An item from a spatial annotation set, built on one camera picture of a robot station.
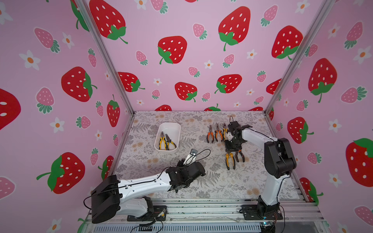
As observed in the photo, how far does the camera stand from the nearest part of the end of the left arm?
0.55 metres

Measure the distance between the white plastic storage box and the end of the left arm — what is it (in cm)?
35

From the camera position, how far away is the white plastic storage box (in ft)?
3.25
